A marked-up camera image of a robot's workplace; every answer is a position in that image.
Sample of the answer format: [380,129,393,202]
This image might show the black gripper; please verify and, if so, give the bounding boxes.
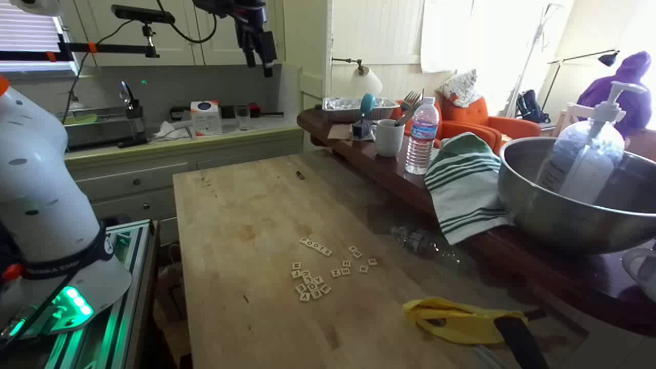
[234,7,281,78]

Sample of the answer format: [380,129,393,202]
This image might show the white box with blue print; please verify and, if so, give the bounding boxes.
[189,98,224,138]

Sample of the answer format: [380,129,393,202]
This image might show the white shade desk lamp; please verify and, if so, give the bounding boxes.
[331,55,385,98]

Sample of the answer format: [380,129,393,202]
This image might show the teal scoop on black base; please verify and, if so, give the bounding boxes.
[350,93,380,143]

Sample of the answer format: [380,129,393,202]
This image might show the white drawer cabinet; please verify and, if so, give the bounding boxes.
[64,116,307,242]

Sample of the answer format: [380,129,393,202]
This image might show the white ceramic mug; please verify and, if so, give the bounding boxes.
[374,117,406,160]

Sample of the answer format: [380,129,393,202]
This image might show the metal spoons in mug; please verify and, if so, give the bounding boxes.
[396,88,427,129]

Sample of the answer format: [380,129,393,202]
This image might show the dark wooden side counter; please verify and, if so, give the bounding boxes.
[296,105,656,338]

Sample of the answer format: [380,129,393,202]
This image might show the clear plastic water bottle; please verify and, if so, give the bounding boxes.
[403,96,441,176]

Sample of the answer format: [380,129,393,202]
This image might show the dark tray on cabinet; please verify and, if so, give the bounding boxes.
[64,109,147,153]

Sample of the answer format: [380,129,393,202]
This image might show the white patterned bag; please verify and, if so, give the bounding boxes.
[437,67,479,109]

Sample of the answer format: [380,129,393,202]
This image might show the orange cloth heap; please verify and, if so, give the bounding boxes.
[390,93,545,156]

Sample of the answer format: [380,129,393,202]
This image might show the crumpled clear plastic wrap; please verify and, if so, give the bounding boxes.
[392,222,474,265]

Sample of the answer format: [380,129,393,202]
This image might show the green striped white towel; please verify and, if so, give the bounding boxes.
[423,132,517,249]

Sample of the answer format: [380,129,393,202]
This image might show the white window blind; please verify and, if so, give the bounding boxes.
[0,5,79,76]

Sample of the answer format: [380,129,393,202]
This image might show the thin floor lamp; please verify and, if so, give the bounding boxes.
[539,47,621,116]

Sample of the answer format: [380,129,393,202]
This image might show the clear pump dispenser bottle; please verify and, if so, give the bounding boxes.
[536,80,647,205]

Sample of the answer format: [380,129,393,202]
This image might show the large steel mixing bowl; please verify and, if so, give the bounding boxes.
[497,136,656,257]

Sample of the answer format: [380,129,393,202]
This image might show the purple plush figure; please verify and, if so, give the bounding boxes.
[576,49,654,140]

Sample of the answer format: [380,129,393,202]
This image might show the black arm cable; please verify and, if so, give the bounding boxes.
[153,0,221,46]

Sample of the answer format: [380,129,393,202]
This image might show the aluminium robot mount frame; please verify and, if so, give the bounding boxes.
[0,217,153,369]

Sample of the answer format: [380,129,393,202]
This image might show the yellow tool with black handle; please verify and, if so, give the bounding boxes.
[399,295,551,369]

